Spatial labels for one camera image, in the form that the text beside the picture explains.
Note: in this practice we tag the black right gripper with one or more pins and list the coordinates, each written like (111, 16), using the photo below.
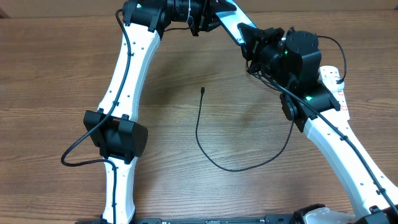
(263, 42)

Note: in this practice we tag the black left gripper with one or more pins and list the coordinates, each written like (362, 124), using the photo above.
(204, 22)

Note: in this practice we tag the blue Galaxy smartphone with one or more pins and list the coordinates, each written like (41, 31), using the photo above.
(230, 20)

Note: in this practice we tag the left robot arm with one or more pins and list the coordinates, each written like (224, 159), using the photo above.
(113, 126)

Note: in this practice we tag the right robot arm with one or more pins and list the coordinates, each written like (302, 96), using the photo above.
(312, 97)

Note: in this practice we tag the white charger plug adapter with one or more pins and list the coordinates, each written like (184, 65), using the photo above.
(332, 84)

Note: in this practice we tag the white power strip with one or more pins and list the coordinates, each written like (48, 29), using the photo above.
(329, 75)

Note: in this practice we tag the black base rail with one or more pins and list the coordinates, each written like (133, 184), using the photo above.
(268, 219)

